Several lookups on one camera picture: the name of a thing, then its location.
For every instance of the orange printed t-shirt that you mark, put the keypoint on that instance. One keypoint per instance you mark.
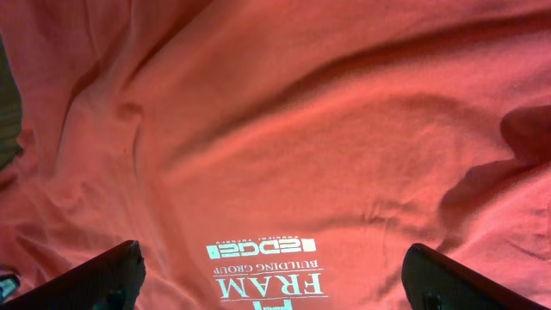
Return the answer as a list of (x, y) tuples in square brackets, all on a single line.
[(280, 153)]

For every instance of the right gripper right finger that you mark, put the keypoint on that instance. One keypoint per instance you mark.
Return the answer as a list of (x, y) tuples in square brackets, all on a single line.
[(433, 281)]

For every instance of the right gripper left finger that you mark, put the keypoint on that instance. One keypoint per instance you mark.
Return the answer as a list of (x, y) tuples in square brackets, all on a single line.
[(110, 281)]

